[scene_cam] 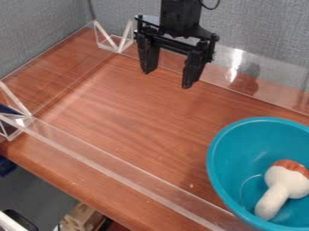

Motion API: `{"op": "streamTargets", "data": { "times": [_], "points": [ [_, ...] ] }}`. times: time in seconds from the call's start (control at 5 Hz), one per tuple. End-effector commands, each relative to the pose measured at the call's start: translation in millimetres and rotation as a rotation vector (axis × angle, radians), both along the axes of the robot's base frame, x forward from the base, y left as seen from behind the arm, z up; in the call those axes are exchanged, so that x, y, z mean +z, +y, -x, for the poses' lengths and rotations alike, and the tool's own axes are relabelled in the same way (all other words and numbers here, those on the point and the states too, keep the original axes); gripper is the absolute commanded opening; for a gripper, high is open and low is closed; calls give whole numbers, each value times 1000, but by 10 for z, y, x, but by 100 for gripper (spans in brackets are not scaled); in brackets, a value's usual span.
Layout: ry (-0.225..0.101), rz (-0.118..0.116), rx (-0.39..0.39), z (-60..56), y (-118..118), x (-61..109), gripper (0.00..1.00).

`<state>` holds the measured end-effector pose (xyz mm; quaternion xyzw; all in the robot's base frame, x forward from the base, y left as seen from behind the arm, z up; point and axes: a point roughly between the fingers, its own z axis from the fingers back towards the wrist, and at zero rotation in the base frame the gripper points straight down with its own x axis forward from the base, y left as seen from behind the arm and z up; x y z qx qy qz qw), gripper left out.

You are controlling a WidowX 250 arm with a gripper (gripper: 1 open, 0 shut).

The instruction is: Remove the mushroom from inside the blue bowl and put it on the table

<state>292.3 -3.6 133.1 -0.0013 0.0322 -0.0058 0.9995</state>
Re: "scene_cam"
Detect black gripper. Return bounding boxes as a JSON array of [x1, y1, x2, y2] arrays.
[[134, 14, 219, 88]]

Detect white toy mushroom red cap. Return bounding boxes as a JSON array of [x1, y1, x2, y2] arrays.
[[254, 160, 309, 220]]

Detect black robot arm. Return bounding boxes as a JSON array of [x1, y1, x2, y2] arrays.
[[134, 0, 219, 88]]

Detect blue plastic bowl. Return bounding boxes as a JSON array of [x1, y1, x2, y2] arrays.
[[206, 117, 309, 231]]

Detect back clear acrylic barrier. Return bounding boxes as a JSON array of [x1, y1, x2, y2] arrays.
[[122, 32, 309, 116]]

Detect clear acrylic barrier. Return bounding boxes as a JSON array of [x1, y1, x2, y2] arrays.
[[122, 32, 309, 116], [0, 117, 253, 231], [0, 22, 114, 115]]

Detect left clear acrylic barrier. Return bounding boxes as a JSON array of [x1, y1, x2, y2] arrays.
[[0, 22, 114, 115]]

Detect front clear acrylic barrier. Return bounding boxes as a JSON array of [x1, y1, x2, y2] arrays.
[[0, 117, 253, 231]]

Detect blue object under table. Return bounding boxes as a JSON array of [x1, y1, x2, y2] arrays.
[[0, 104, 19, 177]]

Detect wooden block below table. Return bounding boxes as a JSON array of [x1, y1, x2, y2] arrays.
[[60, 203, 105, 231]]

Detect black white device below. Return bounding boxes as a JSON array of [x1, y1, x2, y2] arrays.
[[0, 209, 39, 231]]

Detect clear acrylic corner bracket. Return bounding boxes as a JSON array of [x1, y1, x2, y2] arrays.
[[92, 20, 134, 53]]

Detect black cable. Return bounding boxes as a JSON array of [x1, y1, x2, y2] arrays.
[[198, 0, 222, 11]]

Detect clear acrylic front bracket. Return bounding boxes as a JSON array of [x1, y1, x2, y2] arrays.
[[0, 80, 32, 141]]

